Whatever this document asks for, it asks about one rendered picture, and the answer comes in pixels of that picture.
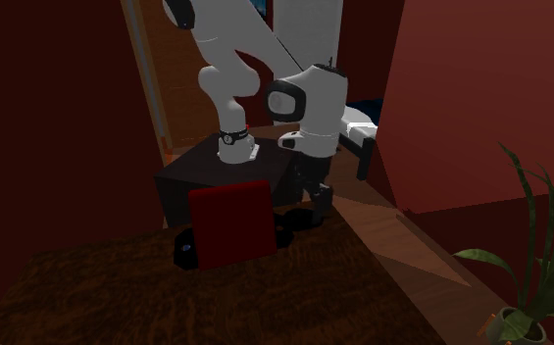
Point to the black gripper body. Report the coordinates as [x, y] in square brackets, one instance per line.
[314, 169]

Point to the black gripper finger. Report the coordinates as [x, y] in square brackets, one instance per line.
[323, 203]

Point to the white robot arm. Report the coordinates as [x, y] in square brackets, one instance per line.
[322, 100]

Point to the dark red box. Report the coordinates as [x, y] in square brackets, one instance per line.
[232, 224]

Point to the dark robot stand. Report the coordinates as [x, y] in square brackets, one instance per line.
[209, 174]

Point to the white door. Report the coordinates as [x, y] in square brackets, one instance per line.
[319, 28]

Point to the black rounded object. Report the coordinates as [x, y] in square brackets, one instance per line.
[184, 258]

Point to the brown wooden door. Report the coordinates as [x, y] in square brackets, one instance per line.
[173, 81]

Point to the green potted plant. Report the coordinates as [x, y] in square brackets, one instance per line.
[551, 282]

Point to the white bed with dark frame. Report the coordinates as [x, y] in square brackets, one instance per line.
[360, 125]

